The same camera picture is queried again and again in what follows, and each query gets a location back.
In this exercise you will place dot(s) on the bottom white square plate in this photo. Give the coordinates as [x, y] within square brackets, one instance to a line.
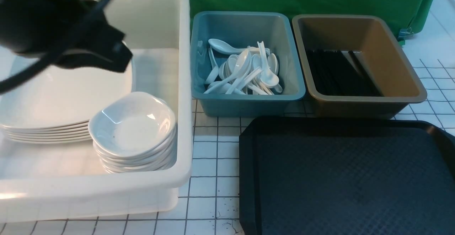
[49, 142]

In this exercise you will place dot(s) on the white square rice plate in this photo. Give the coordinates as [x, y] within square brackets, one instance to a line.
[59, 96]

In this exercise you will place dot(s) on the small white bowl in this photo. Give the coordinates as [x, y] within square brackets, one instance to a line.
[132, 126]

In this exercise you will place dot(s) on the pile of black chopsticks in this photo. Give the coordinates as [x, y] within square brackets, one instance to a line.
[337, 73]

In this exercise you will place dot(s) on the olive brown plastic bin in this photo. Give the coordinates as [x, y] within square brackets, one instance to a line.
[380, 54]

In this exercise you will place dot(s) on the stack of small white bowls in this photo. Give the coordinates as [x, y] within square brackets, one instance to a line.
[161, 158]

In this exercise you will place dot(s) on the teal plastic bin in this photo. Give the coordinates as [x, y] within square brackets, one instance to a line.
[240, 30]

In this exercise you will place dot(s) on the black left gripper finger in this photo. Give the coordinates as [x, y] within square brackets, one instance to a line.
[114, 58]

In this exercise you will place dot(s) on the black plastic tray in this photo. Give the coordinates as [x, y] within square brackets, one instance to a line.
[339, 176]

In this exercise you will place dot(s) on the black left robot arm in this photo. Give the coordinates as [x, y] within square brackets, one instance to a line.
[33, 28]

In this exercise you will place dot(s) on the large white plastic bin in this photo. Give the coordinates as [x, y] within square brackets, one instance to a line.
[67, 180]

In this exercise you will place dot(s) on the top white square plate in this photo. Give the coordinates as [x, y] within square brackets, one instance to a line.
[48, 128]

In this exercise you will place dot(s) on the pile of white spoons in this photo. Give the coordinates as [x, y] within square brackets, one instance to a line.
[242, 71]

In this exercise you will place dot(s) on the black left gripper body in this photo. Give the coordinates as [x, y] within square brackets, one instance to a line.
[101, 39]

